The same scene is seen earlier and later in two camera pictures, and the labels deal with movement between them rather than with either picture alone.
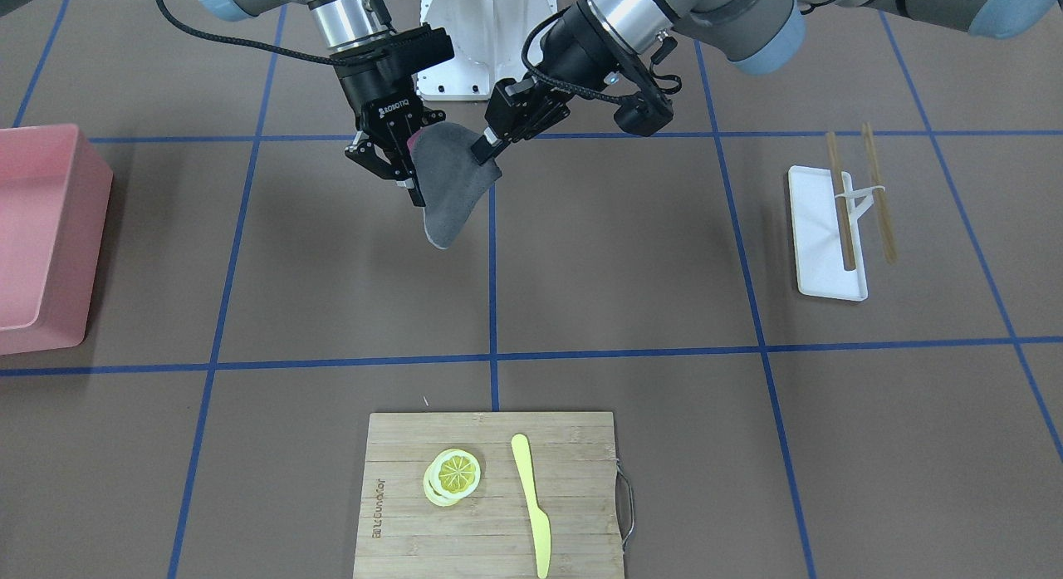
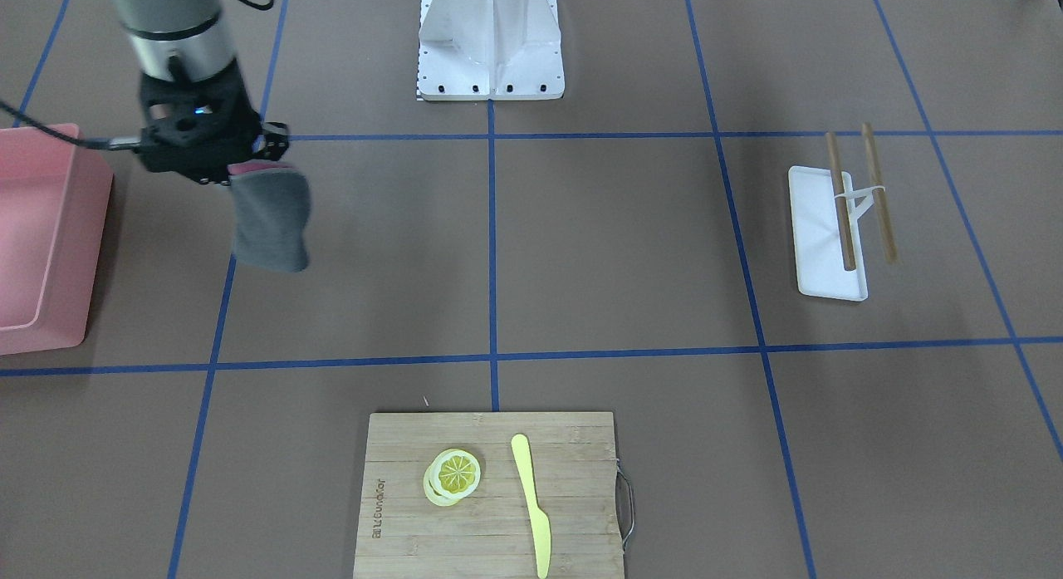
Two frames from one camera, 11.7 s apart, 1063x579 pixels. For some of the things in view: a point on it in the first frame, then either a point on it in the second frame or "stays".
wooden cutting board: [404, 534] stays
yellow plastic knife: [521, 451] stays
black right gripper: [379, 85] to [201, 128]
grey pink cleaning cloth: [452, 182] to [271, 203]
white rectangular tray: [820, 263] stays
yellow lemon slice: [452, 475] stays
